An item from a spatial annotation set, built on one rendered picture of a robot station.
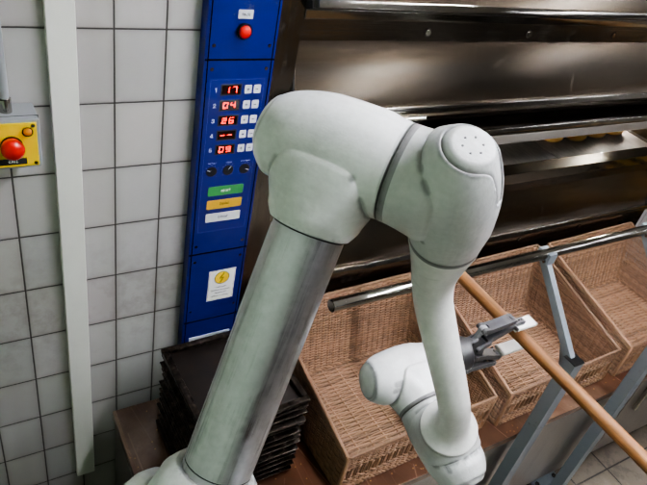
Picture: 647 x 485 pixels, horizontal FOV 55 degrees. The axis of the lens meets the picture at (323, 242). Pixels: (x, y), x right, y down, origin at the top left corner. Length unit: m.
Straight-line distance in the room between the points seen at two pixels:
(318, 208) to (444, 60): 1.03
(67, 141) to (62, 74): 0.14
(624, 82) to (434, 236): 1.63
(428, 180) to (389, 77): 0.92
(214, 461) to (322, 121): 0.47
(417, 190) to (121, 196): 0.87
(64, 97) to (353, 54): 0.67
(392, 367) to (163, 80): 0.73
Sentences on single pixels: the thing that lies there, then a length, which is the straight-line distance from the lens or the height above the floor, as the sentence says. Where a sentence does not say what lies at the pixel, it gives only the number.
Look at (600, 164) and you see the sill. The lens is 2.54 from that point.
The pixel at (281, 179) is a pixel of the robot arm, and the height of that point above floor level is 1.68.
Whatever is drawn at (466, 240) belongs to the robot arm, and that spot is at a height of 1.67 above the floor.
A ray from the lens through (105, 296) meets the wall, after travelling 1.62.
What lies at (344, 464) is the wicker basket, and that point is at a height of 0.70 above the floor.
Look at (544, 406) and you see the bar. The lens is 1.99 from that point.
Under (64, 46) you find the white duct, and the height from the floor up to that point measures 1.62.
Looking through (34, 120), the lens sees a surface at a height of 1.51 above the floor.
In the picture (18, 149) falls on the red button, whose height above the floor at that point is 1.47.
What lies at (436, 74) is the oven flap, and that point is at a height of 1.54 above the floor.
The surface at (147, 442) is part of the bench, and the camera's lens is 1.83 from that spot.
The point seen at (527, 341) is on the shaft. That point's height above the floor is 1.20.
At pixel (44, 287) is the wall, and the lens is 1.56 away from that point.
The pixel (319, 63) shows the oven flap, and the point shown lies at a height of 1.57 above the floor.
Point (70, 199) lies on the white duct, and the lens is 1.41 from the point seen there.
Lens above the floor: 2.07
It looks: 35 degrees down
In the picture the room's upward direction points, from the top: 13 degrees clockwise
